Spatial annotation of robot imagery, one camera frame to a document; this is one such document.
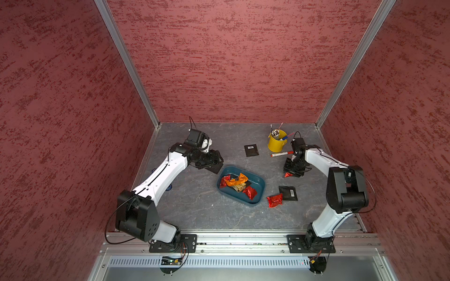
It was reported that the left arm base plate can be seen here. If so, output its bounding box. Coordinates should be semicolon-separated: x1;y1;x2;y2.
149;234;198;254

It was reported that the black yellow oolong tea bag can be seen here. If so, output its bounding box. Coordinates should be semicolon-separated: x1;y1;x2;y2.
231;183;250;193

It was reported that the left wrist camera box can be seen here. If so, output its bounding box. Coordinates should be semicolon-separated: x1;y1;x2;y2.
184;129;212;152

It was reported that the aluminium corner post right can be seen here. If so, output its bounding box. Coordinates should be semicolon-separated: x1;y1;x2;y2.
316;0;396;129

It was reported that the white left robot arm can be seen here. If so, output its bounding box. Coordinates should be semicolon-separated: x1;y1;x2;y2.
115;143;223;244

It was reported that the teal storage box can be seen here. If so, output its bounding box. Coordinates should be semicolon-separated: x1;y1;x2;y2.
217;166;266;207

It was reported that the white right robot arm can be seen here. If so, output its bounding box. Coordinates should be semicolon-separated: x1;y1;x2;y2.
284;145;369;252

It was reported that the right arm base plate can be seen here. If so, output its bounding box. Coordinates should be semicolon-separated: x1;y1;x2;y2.
287;234;336;254

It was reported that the red white marker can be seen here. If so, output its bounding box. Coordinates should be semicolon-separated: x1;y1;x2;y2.
271;151;294;157

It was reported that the aluminium corner post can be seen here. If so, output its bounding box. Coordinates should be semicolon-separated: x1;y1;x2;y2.
94;0;161;130
316;0;396;129

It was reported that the aluminium corner post left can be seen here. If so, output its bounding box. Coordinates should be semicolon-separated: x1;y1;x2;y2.
94;0;161;130

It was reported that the orange tea bag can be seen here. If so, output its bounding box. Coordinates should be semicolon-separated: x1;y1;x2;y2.
225;173;248;187

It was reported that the black tea bag with label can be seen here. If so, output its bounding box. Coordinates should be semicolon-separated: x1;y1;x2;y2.
244;144;259;157

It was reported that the aluminium front rail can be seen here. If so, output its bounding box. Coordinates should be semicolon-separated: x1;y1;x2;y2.
99;229;387;257

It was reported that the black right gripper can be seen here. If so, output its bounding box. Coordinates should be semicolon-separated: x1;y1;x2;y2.
284;156;308;177

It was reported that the yellow pen cup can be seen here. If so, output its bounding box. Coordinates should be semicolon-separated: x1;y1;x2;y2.
268;129;287;153

